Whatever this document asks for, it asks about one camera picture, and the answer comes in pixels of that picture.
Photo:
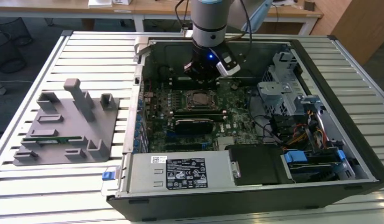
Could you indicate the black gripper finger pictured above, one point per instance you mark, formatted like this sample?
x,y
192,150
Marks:
x,y
210,78
193,74

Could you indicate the silver CPU green edge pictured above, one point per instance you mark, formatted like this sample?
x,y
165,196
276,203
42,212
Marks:
x,y
202,99

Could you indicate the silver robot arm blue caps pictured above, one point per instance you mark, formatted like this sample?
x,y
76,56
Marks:
x,y
209,21

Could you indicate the CPU socket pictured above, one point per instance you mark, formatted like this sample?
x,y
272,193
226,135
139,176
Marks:
x,y
202,108

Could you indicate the black RAM slot bank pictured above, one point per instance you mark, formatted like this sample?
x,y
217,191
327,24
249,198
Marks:
x,y
194,114
178,80

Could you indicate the round coin cell battery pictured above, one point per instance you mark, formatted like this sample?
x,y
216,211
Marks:
x,y
234,86

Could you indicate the green motherboard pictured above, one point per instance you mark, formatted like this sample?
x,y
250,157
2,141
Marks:
x,y
238,116

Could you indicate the silver metal drive cage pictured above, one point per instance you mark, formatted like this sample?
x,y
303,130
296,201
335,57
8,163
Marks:
x,y
275,91

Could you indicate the black graphics card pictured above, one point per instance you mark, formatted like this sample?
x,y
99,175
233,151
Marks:
x,y
193,127

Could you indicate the silver finned heatsink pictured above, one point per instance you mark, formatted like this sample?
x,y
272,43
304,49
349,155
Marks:
x,y
225,142

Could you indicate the white box with print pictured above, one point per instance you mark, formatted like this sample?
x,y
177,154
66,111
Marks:
x,y
122,2

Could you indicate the white cardboard box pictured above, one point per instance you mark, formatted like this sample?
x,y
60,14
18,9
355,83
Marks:
x,y
99,4

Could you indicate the blue disk carrier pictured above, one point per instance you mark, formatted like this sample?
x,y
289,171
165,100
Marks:
x,y
296,156

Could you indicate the grey power supply unit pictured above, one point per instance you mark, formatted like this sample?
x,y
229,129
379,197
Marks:
x,y
142,172

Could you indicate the grey plastic parts rack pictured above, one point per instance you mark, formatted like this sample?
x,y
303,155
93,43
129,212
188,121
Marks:
x,y
70,130

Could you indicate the green RAM stick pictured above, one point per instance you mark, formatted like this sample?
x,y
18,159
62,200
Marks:
x,y
64,139

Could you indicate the blue case latch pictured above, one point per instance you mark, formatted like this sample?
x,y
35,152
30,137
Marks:
x,y
107,175

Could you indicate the wooden cabinet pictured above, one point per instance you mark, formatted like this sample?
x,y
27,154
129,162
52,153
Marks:
x,y
363,30

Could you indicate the black PC case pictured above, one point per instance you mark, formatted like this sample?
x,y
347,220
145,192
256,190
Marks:
x,y
210,205

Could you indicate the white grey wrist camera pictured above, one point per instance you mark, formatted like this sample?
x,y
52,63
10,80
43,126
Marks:
x,y
228,66

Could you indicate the wooden desk white frame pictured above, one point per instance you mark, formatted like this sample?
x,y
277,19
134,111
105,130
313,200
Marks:
x,y
297,12
55,9

